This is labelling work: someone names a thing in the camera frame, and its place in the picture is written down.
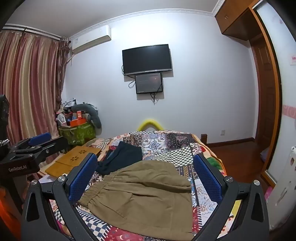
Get yellow foam ring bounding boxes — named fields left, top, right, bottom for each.
left=137, top=118, right=164, bottom=132

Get patchwork quilt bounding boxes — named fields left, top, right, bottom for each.
left=38, top=131, right=243, bottom=241

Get black wall television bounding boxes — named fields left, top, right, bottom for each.
left=122, top=44, right=174, bottom=76

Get white air conditioner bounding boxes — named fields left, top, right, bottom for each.
left=70, top=25, right=112, bottom=54

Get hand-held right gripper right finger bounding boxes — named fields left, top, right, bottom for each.
left=192, top=153, right=270, bottom=241

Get white paper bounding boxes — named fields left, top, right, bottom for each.
left=39, top=174, right=55, bottom=184

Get curtain rail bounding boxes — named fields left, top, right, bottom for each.
left=2, top=24, right=70, bottom=42

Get white plastic appliance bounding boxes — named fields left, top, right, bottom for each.
left=265, top=146, right=296, bottom=230

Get small black monitor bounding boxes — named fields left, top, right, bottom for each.
left=135, top=72, right=164, bottom=94

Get dark navy garment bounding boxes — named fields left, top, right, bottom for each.
left=96, top=141, right=143, bottom=176

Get pile of household clutter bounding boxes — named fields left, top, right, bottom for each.
left=55, top=98, right=78, bottom=127

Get wooden headboard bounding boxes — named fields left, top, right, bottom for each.
left=249, top=35, right=282, bottom=168

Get wooden lap desk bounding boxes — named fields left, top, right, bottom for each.
left=45, top=146, right=102, bottom=177

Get striped red curtain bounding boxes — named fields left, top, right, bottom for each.
left=0, top=30, right=70, bottom=154

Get wooden overhead cabinet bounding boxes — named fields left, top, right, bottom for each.
left=214, top=0, right=264, bottom=42

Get green orange blanket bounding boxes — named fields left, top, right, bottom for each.
left=198, top=141, right=226, bottom=174

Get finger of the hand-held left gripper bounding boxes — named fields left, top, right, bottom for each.
left=32, top=136, right=70, bottom=164
left=10, top=132, right=52, bottom=154

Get khaki pants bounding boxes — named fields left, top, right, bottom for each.
left=77, top=160, right=195, bottom=241

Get grey plush toy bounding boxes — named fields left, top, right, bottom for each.
left=71, top=103, right=102, bottom=129

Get orange box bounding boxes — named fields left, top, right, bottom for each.
left=69, top=111, right=87, bottom=127

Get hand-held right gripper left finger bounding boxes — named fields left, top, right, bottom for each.
left=21, top=153, right=102, bottom=241

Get white sliding wardrobe door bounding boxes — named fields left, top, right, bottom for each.
left=253, top=2, right=296, bottom=184

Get green storage box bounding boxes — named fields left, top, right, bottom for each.
left=58, top=122, right=97, bottom=146

